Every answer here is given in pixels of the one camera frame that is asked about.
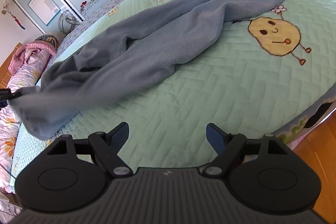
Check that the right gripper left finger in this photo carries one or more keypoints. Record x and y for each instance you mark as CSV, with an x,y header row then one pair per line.
x,y
105,148

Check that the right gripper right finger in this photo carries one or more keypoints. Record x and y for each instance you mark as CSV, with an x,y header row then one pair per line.
x,y
229,148

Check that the blue fleece pants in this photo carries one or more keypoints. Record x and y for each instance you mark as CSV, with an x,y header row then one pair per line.
x,y
129,56

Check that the wooden headboard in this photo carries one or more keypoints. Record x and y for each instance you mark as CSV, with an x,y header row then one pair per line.
x,y
5,74

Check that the pink knitted blanket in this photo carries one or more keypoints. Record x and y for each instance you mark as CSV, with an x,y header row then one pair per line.
x,y
21,56

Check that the green quilted bee bedspread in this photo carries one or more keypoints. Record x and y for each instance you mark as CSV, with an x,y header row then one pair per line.
x,y
234,84

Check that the wall lamp with tassel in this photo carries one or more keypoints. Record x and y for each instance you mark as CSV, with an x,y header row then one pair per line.
x,y
6,10

